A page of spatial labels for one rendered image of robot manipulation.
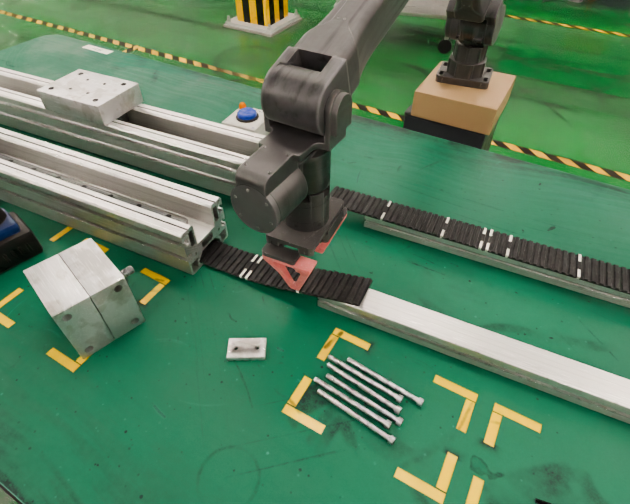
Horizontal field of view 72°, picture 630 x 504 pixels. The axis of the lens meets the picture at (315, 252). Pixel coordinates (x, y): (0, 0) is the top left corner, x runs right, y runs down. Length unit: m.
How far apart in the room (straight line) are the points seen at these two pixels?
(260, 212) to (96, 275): 0.26
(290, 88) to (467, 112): 0.67
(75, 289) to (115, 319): 0.07
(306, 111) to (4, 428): 0.50
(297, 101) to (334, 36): 0.08
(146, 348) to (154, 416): 0.10
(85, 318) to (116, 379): 0.09
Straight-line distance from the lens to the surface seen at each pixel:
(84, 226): 0.82
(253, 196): 0.42
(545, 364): 0.61
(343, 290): 0.60
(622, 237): 0.90
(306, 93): 0.43
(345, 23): 0.49
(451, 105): 1.06
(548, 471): 0.59
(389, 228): 0.74
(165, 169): 0.90
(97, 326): 0.63
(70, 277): 0.62
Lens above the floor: 1.28
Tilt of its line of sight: 46 degrees down
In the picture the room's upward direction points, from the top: straight up
